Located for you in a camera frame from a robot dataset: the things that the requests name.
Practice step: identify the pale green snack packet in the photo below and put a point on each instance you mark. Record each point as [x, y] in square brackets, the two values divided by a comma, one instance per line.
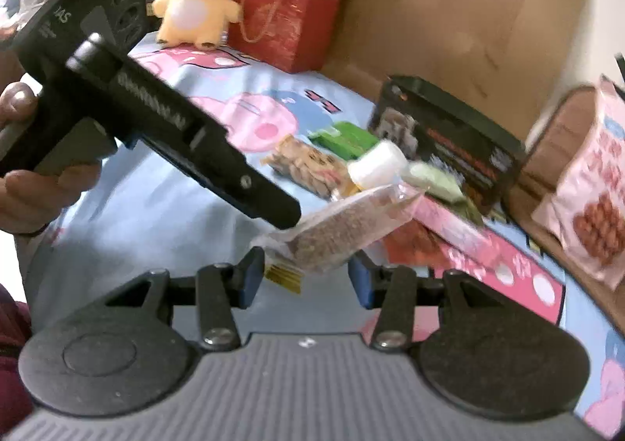
[438, 183]

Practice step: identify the red spicy snack packet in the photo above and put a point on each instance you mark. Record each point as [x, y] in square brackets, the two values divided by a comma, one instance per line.
[413, 245]

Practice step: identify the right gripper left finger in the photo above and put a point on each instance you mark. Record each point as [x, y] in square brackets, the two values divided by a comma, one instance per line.
[215, 291]

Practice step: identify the person's left hand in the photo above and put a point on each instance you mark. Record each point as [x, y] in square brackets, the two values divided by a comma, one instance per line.
[30, 201]

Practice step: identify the white jelly cup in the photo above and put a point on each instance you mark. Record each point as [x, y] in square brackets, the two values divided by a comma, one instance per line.
[379, 166]

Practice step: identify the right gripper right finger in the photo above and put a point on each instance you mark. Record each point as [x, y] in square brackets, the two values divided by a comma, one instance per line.
[396, 292]

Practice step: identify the black sheep print box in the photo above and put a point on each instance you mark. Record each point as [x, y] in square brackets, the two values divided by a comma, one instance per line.
[431, 125]

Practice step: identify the yellow peanut snack bag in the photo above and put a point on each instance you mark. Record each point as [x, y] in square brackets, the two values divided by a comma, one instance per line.
[320, 173]

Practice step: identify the pink rectangular snack box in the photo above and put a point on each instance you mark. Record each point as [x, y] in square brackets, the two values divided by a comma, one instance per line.
[462, 235]

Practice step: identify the blue cartoon pig bedsheet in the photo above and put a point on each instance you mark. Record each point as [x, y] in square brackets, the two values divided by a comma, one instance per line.
[144, 214]

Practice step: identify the pink fried twist snack bag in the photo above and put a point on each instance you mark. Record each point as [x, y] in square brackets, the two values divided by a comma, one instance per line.
[586, 211]

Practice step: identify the clear bag of brown grains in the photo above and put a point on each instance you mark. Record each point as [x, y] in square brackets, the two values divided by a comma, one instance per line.
[325, 239]

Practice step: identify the yellow plush toy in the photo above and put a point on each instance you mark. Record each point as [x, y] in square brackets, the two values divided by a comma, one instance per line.
[197, 22]

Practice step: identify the wooden headboard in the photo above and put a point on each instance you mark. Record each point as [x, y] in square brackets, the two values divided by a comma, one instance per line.
[502, 57]

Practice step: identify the red gift bag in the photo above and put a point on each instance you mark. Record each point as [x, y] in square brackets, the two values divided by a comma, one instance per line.
[291, 35]

